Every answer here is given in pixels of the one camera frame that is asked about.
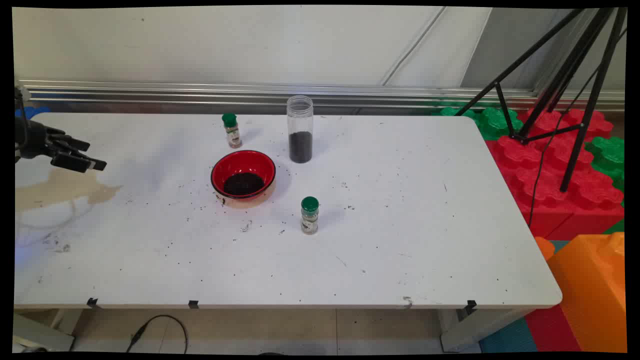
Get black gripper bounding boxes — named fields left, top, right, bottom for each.
left=15, top=117, right=108, bottom=174

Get clear jar with dark granules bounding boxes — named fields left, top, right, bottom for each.
left=286, top=95, right=315, bottom=164

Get blue foam piece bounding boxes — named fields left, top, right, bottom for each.
left=15, top=105, right=52, bottom=121

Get green-lidded spice jar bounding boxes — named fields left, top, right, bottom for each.
left=222, top=113, right=243, bottom=149
left=300, top=196, right=320, bottom=235

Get red bowl with black rim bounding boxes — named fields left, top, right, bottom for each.
left=210, top=150, right=277, bottom=202

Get dark granules in bowl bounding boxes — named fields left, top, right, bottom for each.
left=222, top=173, right=265, bottom=196

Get white table leg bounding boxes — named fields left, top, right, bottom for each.
left=12, top=310, right=83, bottom=352
left=440, top=307, right=532, bottom=353

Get red green foam mat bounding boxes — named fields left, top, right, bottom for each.
left=439, top=105, right=524, bottom=141

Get teal floor mat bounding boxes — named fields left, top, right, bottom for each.
left=479, top=317, right=539, bottom=354

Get red foam building blocks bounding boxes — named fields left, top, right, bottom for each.
left=487, top=107, right=626, bottom=241

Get small orange foam block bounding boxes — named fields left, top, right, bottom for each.
left=534, top=236, right=556, bottom=262

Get red floor mat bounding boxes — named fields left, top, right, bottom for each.
left=524, top=304, right=582, bottom=353

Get black tripod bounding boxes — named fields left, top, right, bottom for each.
left=455, top=7, right=628, bottom=193

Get large orange foam block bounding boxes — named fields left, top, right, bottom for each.
left=547, top=232, right=627, bottom=354

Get green foam building block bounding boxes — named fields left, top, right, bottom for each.
left=585, top=136, right=626, bottom=192

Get aluminium rail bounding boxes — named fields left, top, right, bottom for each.
left=17, top=80, right=626, bottom=114

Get black floor cable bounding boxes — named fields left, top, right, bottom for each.
left=126, top=314, right=189, bottom=354

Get thin black tripod cable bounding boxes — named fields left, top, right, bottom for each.
left=527, top=30, right=626, bottom=228

